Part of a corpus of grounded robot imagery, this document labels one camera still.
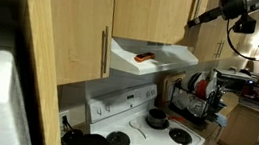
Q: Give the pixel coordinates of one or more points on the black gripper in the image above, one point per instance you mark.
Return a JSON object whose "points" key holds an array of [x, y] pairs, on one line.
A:
{"points": [[229, 9]]}

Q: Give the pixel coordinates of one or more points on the wooden cabinet door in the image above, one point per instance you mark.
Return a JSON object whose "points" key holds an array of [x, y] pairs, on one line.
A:
{"points": [[152, 20], [191, 34]]}

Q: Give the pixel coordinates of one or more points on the open laptop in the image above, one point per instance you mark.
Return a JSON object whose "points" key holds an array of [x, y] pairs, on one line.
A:
{"points": [[250, 96]]}

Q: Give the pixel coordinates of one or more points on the toaster oven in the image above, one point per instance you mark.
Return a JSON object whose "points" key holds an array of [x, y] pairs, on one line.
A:
{"points": [[233, 81]]}

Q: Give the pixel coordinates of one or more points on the wooden cutting board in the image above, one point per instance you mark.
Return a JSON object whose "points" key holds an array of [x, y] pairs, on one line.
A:
{"points": [[165, 88]]}

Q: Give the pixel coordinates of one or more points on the orange black timer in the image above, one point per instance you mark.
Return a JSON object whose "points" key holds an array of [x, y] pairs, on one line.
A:
{"points": [[144, 57]]}

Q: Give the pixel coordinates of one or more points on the black dish rack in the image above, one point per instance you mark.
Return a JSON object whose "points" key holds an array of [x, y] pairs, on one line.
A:
{"points": [[198, 98]]}

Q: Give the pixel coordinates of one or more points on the white range hood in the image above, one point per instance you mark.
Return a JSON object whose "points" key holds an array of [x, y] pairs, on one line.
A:
{"points": [[167, 57]]}

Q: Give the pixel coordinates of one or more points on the white spoon rest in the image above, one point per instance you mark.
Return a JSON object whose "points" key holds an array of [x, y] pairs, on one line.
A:
{"points": [[137, 126]]}

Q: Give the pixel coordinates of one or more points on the white electric stove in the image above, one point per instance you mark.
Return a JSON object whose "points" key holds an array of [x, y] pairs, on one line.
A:
{"points": [[109, 115]]}

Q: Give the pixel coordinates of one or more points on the grey pot orange handle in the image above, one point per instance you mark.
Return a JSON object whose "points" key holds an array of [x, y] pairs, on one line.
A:
{"points": [[158, 119]]}

